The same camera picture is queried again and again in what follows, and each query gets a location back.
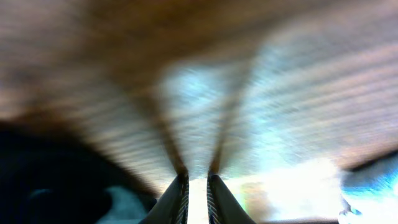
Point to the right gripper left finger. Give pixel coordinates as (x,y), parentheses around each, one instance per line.
(172,207)

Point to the black t-shirt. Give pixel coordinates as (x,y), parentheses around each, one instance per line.
(54,181)

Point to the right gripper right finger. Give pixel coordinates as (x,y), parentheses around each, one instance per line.
(223,208)

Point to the light blue t-shirt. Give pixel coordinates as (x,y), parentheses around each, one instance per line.
(371,193)

